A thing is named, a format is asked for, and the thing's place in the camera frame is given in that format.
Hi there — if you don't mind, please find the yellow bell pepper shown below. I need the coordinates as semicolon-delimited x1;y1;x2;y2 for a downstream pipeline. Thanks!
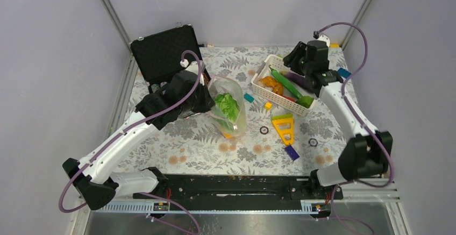
222;132;235;139

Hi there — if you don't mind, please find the yellow triangular plastic tool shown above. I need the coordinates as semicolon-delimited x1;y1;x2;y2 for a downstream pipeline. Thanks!
271;113;294;146

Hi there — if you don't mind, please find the purple eggplant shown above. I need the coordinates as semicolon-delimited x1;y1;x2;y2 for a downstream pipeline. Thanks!
284;72;312;92

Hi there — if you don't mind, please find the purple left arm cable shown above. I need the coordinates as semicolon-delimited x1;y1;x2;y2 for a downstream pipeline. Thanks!
58;49;205;235

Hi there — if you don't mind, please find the small yellow toy block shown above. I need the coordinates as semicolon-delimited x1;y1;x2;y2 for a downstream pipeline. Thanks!
264;102;272;110

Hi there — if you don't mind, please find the blue toy brick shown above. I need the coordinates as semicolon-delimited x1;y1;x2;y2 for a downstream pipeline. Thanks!
337;68;352;79

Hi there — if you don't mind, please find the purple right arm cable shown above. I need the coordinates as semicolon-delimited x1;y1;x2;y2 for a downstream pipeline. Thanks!
313;22;395;234

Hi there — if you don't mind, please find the orange brown food piece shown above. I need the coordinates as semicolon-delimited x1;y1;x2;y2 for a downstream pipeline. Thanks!
258;76;284;96

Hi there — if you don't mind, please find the green lettuce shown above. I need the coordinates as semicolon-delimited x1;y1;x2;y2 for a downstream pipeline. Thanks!
214;92;240;132

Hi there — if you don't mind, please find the green plastic piece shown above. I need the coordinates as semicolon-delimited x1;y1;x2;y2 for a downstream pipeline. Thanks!
296;96;314;109

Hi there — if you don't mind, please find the black poker chip case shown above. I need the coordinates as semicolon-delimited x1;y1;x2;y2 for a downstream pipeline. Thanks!
130;24;203;94

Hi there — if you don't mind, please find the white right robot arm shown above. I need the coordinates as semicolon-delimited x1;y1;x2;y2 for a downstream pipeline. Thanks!
283;40;393;198

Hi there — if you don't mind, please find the floral table mat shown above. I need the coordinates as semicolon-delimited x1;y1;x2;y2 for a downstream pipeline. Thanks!
115;47;346;176

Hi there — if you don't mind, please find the green cucumber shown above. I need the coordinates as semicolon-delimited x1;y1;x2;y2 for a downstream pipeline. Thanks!
270;68;303;99

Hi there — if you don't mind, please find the purple toy brick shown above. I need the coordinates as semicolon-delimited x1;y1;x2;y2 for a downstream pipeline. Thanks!
284;145;300;161

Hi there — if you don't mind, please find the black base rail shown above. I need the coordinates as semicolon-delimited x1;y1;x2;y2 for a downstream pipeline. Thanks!
152;174;344;212

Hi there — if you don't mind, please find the clear zip top bag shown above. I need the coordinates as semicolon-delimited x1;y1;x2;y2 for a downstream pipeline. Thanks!
208;75;247;137

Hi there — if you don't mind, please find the white plastic basket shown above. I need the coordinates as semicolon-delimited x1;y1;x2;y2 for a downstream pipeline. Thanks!
251;54;317;116

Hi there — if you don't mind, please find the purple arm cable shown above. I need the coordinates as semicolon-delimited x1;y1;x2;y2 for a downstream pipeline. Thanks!
313;22;395;234
58;49;205;235

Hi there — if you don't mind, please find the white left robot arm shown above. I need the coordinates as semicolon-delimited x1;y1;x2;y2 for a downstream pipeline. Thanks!
62;70;215;210

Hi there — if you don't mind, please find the teal toy block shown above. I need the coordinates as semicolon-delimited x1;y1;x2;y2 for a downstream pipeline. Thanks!
244;93;254;103

